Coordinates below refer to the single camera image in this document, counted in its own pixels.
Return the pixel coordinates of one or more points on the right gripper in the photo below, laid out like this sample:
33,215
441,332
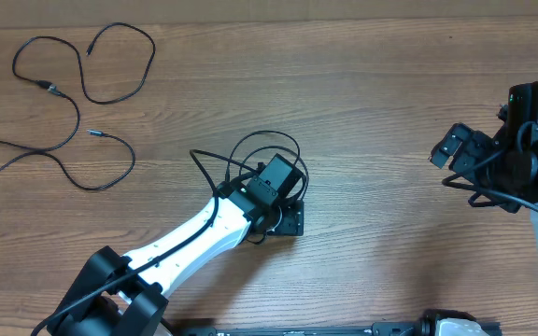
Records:
468,145

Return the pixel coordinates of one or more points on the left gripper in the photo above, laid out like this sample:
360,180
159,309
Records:
294,218

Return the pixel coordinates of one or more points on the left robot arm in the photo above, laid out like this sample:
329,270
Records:
127,294

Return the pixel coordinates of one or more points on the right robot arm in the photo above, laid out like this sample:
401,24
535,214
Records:
520,158

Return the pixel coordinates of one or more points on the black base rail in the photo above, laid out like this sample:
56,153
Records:
433,322

